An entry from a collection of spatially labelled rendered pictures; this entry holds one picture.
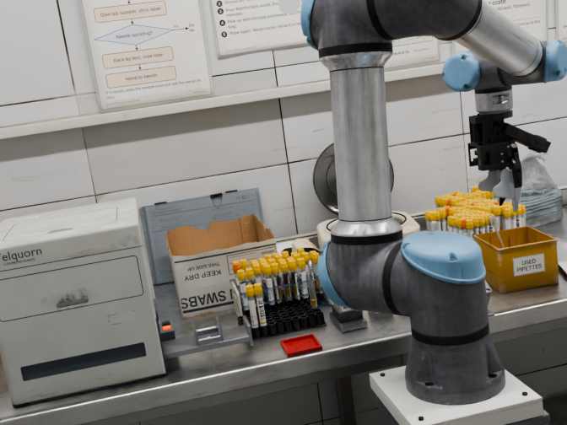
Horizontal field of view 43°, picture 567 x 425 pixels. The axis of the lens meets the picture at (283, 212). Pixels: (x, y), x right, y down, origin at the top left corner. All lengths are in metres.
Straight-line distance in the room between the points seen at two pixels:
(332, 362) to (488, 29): 0.66
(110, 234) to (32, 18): 0.78
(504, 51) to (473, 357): 0.50
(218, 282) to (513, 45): 0.82
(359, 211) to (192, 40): 0.92
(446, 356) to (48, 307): 0.69
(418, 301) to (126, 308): 0.54
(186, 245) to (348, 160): 0.87
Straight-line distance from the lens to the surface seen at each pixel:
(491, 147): 1.55
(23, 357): 1.39
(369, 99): 1.12
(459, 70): 1.44
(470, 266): 1.07
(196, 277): 1.65
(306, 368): 1.39
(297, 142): 1.98
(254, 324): 1.48
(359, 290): 1.14
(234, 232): 1.92
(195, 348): 1.39
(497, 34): 1.22
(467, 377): 1.10
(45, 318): 1.36
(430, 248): 1.07
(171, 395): 1.37
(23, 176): 1.96
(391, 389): 1.17
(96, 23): 1.91
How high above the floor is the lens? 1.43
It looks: 13 degrees down
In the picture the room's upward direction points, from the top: 8 degrees counter-clockwise
